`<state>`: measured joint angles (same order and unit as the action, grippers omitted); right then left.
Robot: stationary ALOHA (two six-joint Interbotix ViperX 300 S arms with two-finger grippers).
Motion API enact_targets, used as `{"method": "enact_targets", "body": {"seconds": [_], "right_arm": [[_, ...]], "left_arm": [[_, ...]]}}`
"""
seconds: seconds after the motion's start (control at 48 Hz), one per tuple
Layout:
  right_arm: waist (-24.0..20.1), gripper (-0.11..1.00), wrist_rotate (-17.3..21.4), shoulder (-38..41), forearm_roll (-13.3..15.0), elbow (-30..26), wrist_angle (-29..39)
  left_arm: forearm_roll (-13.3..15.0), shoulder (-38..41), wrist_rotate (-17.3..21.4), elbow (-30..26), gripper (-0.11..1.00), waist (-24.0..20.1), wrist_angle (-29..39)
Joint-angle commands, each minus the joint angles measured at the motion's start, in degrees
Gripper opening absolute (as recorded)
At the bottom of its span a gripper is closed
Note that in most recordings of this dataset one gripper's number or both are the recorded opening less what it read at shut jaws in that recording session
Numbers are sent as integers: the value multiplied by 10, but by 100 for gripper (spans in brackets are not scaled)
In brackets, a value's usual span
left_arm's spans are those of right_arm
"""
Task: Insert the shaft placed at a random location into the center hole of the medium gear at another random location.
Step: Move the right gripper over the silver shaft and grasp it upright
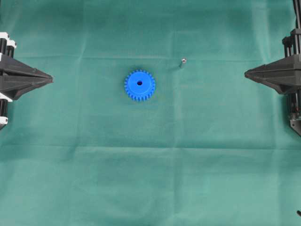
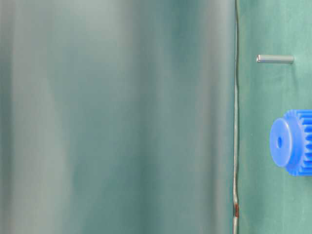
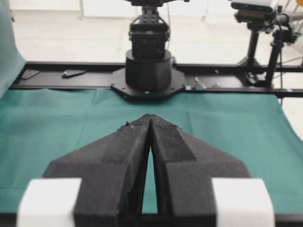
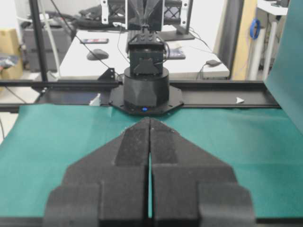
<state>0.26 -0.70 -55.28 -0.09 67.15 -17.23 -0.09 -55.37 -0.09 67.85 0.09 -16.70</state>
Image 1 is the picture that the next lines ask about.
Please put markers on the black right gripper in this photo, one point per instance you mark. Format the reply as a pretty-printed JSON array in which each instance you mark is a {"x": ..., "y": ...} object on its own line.
[{"x": 288, "y": 68}]

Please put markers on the blue plastic gear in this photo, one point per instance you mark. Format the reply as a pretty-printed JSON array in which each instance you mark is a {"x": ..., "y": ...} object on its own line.
[{"x": 140, "y": 85}]

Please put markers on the green table cloth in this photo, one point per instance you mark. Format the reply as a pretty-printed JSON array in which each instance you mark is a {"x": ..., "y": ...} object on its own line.
[{"x": 209, "y": 148}]

